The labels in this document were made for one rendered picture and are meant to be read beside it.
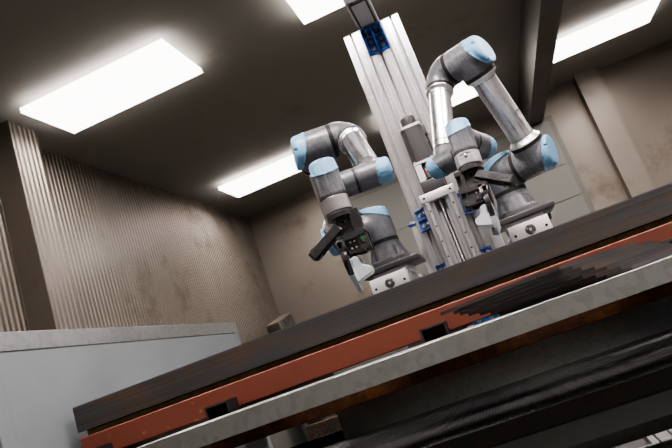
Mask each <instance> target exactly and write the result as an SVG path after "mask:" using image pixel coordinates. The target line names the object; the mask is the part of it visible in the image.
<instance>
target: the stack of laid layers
mask: <svg viewBox="0 0 672 448"><path fill-rule="evenodd" d="M671 215H672V183H671V184H668V185H665V186H663V187H660V188H657V189H655V190H652V191H649V192H647V193H644V194H641V195H639V196H636V197H633V198H631V199H628V200H625V201H623V202H620V203H617V204H615V205H612V206H609V207H607V208H604V209H601V210H599V211H596V212H593V213H591V214H588V215H585V216H583V217H580V218H578V219H575V220H572V221H570V222H567V223H564V224H562V225H559V226H556V227H554V228H551V229H548V230H546V231H543V232H540V233H538V234H535V235H532V236H530V237H527V238H524V239H522V240H519V241H516V242H514V243H511V244H508V245H506V246H503V247H500V248H498V249H495V250H492V251H490V252H487V253H484V254H482V255H479V256H476V257H474V258H471V259H468V260H466V261H463V262H460V263H458V264H455V265H453V266H450V267H447V268H445V269H442V270H439V271H437V272H434V273H431V274H429V275H426V276H423V277H421V278H418V279H415V280H413V281H410V282H407V283H405V284H402V285H399V286H397V287H394V288H391V289H389V290H386V291H383V292H381V293H378V294H375V295H373V296H370V297H367V298H365V299H362V300H359V301H357V302H354V303H351V304H349V305H346V306H343V307H341V308H338V309H336V310H333V311H330V312H328V313H325V314H322V315H320V316H317V317H314V318H312V319H309V320H306V321H304V322H301V323H298V324H296V325H293V326H290V327H288V328H285V329H282V330H280V331H277V332H274V333H272V334H269V335H266V336H264V337H261V338H258V339H256V340H253V341H250V342H248V343H245V344H242V345H240V346H237V347H234V348H232V349H229V350H226V351H224V352H221V353H219V354H216V355H213V356H211V357H208V358H205V359H203V360H200V361H197V362H195V363H192V364H189V365H187V366H184V367H181V368H179V369H176V370H173V371H171V372H168V373H165V374H163V375H160V376H157V377H155V378H152V379H149V380H147V381H144V382H141V383H139V384H136V385H133V386H131V387H128V388H125V389H123V390H120V391H117V392H115V393H112V394H109V395H107V396H104V397H102V398H99V399H96V400H94V401H91V402H88V403H86V404H83V405H80V406H78V407H75V408H73V413H74V418H75V422H76V426H77V430H78V433H80V432H84V431H87V430H90V429H92V428H95V427H98V426H101V425H103V424H106V423H109V422H111V421H114V420H117V419H120V418H122V417H125V416H128V415H130V414H133V413H136V412H139V411H141V410H144V409H147V408H149V407H152V406H155V405H158V404H160V403H163V402H166V401H168V400H171V399H174V398H177V397H179V396H182V395H185V394H187V393H190V392H193V391H196V390H198V389H201V388H204V387H206V386H209V385H212V384H215V383H217V382H220V381H223V380H225V379H228V378H231V377H234V376H236V375H239V374H242V373H244V372H247V371H250V370H253V369H255V368H258V367H261V366H263V365H266V364H269V363H272V362H274V361H277V360H280V359H282V358H285V357H288V356H291V355H293V354H296V353H299V352H301V351H304V350H307V349H310V348H312V347H315V346H318V345H320V344H323V343H326V342H329V341H331V340H334V339H337V338H339V337H342V336H345V335H348V334H350V333H353V332H356V331H358V330H361V329H364V328H367V327H369V326H372V325H375V324H377V323H380V322H383V321H386V320H388V319H391V318H394V317H396V316H399V315H402V314H405V313H407V312H410V311H413V310H415V309H418V308H421V307H424V306H426V305H429V304H432V303H434V302H437V301H440V300H443V299H445V298H448V297H451V296H453V295H456V294H459V293H462V292H464V291H467V290H470V289H472V288H475V287H478V286H481V285H483V284H486V283H489V282H491V281H494V280H497V279H500V278H502V277H505V276H508V275H510V274H513V273H516V272H519V271H521V270H524V269H527V268H529V267H532V266H535V265H538V264H540V263H543V262H546V261H548V260H551V259H554V258H557V257H559V256H562V255H565V254H567V253H570V252H573V251H576V250H578V249H581V248H584V247H586V246H589V245H592V244H595V243H597V242H600V241H603V240H605V239H608V238H611V237H614V236H616V235H619V234H622V233H624V232H627V231H630V230H633V229H635V228H638V227H641V226H643V225H646V224H649V223H652V222H654V221H657V220H660V219H662V218H665V217H668V216H671Z"/></svg>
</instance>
